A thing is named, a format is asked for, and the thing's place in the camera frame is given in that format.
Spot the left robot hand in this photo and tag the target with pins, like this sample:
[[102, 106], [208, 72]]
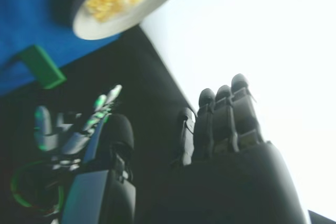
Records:
[[236, 182]]

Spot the green block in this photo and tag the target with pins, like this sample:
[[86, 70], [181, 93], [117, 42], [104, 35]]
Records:
[[43, 66]]

